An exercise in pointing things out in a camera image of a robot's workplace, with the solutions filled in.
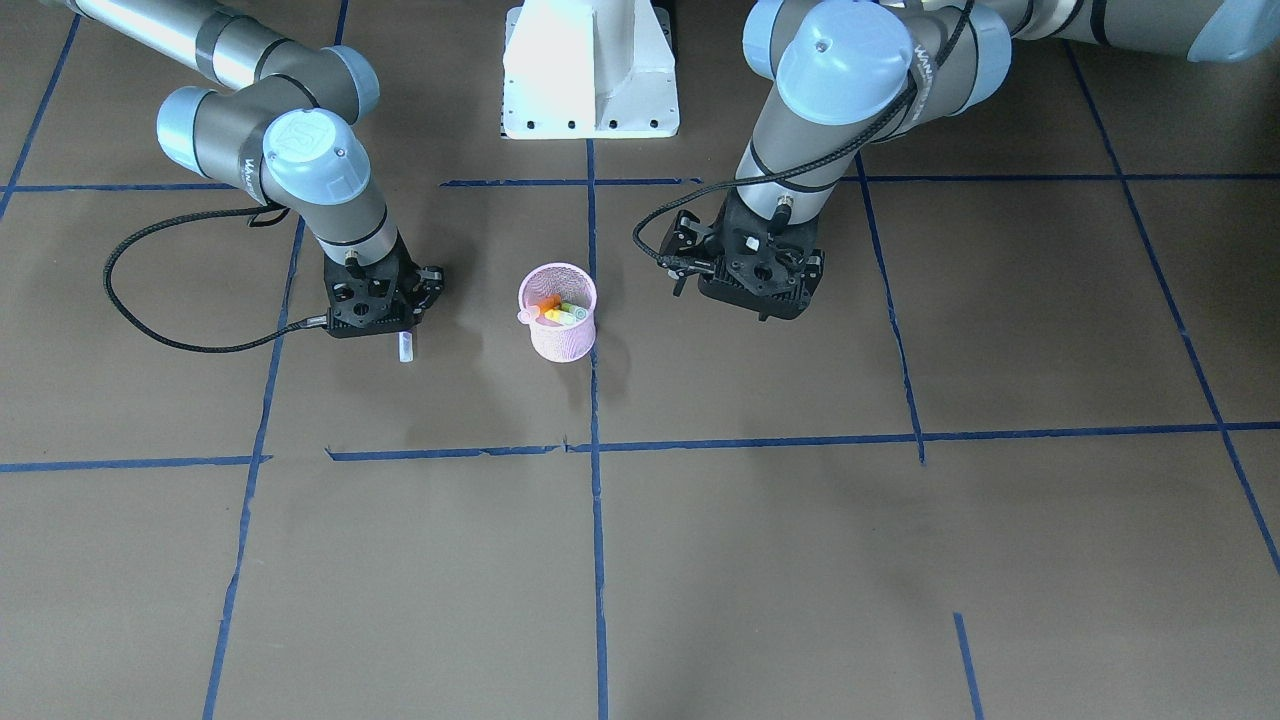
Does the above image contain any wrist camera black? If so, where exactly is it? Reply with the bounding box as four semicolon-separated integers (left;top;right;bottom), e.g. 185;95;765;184
323;256;421;340
698;233;826;320

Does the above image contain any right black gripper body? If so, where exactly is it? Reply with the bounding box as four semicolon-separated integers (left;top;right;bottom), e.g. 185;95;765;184
324;238;445;319

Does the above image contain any purple highlighter pen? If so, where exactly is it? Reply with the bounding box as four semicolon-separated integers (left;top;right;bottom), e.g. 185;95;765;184
397;331;415;364

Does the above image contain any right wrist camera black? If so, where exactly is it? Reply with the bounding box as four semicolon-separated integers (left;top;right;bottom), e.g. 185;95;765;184
323;256;421;340

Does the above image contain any green highlighter pen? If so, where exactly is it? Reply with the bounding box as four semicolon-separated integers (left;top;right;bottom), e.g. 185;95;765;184
558;304;589;324

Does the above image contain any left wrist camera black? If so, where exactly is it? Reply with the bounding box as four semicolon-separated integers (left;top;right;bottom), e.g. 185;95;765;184
698;233;826;320

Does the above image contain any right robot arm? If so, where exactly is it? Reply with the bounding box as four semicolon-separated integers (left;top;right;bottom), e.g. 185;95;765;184
69;1;444;337

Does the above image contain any yellow highlighter pen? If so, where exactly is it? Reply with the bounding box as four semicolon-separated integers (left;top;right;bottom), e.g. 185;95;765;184
541;307;577;327

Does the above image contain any camera cable black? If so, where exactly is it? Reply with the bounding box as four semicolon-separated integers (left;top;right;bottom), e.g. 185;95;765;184
101;202;329;356
631;1;1011;282

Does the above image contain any white pillar with base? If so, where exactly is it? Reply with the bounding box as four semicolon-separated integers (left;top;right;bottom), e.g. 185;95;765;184
500;1;681;141

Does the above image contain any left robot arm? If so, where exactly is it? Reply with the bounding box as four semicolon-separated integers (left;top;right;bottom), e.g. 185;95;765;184
645;1;1279;297

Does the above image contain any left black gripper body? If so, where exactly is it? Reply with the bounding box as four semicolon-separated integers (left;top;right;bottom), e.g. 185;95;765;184
660;191;826;291

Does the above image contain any pink mesh pen holder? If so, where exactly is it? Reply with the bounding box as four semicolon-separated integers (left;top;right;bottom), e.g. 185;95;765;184
517;263;596;363

